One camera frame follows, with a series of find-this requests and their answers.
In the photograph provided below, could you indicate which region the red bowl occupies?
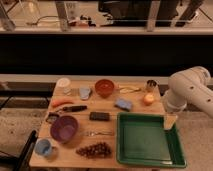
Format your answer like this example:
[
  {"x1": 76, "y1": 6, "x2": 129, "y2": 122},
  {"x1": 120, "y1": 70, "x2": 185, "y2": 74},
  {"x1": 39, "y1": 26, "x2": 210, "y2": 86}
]
[{"x1": 95, "y1": 79, "x2": 115, "y2": 98}]

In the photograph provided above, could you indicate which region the small metal cup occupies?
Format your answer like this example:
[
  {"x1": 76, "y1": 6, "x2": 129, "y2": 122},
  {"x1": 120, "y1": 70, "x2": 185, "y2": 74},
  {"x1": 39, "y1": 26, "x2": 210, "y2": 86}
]
[{"x1": 146, "y1": 80, "x2": 157, "y2": 92}]

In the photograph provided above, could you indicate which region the bunch of dark grapes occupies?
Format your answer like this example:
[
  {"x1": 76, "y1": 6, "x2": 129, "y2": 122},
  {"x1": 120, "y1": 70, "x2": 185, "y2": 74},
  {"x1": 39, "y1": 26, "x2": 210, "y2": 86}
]
[{"x1": 76, "y1": 142, "x2": 112, "y2": 158}]

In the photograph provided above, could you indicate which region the wooden board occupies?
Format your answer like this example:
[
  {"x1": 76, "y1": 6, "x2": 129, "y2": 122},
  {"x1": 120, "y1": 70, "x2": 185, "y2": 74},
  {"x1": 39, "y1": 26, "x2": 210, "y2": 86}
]
[{"x1": 30, "y1": 81, "x2": 165, "y2": 169}]

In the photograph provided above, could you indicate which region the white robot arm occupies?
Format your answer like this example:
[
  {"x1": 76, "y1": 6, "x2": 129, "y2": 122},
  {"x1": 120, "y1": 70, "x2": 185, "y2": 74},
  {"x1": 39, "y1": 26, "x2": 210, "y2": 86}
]
[{"x1": 162, "y1": 66, "x2": 213, "y2": 130}]

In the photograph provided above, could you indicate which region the purple bowl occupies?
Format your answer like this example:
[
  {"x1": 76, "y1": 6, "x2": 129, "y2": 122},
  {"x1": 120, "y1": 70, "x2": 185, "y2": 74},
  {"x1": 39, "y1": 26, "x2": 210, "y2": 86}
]
[{"x1": 50, "y1": 115, "x2": 78, "y2": 143}]

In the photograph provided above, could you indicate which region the black stand left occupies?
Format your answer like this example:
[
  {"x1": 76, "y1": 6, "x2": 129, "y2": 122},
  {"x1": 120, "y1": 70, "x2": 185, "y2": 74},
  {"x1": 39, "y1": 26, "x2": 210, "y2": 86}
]
[{"x1": 13, "y1": 130, "x2": 37, "y2": 171}]

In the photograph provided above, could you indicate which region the orange carrot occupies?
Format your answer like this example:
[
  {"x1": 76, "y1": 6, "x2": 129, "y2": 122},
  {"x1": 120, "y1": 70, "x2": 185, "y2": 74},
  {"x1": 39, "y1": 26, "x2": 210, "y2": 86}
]
[{"x1": 51, "y1": 99, "x2": 73, "y2": 108}]

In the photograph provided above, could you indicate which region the yellow orange fruit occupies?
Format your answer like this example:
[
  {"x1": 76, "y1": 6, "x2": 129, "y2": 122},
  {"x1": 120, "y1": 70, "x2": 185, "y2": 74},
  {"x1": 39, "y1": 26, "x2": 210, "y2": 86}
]
[{"x1": 143, "y1": 93, "x2": 155, "y2": 105}]

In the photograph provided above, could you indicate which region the blue mug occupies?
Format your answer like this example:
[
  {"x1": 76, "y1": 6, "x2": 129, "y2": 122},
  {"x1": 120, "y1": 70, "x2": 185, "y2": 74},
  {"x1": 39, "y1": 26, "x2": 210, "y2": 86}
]
[{"x1": 34, "y1": 139, "x2": 56, "y2": 157}]

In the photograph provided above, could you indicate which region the light blue cloth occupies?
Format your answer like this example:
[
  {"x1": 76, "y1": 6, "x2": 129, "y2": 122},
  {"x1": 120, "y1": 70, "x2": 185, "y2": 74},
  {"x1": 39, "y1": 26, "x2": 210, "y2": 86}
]
[{"x1": 79, "y1": 86, "x2": 92, "y2": 100}]

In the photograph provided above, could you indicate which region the silver fork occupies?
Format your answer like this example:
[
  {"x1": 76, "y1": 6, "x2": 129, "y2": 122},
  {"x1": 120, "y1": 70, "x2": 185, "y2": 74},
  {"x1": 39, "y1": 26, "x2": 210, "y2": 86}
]
[{"x1": 80, "y1": 131, "x2": 114, "y2": 137}]

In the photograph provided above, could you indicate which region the small black clip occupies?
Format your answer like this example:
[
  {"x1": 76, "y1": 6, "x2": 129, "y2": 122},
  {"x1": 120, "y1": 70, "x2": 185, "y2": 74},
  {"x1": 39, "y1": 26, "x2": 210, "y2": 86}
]
[{"x1": 46, "y1": 113, "x2": 59, "y2": 124}]

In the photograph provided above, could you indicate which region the white cup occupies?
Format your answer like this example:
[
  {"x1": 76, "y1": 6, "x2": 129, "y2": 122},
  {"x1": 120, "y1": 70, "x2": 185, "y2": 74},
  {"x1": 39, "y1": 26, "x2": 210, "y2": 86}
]
[{"x1": 56, "y1": 78, "x2": 71, "y2": 94}]

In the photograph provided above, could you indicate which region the blue sponge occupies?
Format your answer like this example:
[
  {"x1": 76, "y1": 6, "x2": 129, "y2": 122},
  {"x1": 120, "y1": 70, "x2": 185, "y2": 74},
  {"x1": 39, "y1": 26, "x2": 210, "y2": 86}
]
[{"x1": 115, "y1": 98, "x2": 132, "y2": 111}]

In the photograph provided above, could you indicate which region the black rectangular block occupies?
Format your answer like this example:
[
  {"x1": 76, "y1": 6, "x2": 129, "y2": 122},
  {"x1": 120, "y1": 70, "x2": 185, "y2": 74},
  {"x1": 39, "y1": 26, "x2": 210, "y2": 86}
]
[{"x1": 89, "y1": 112, "x2": 110, "y2": 121}]

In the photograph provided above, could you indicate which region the yellow banana peeler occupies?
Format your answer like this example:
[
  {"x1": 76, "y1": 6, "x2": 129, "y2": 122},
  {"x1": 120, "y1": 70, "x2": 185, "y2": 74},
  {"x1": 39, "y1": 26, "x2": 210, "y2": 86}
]
[{"x1": 119, "y1": 86, "x2": 141, "y2": 94}]

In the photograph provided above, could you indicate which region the green plastic tray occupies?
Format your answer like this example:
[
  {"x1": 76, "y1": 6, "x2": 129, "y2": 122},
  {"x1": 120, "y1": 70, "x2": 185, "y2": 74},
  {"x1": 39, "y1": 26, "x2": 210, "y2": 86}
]
[{"x1": 116, "y1": 113, "x2": 187, "y2": 168}]

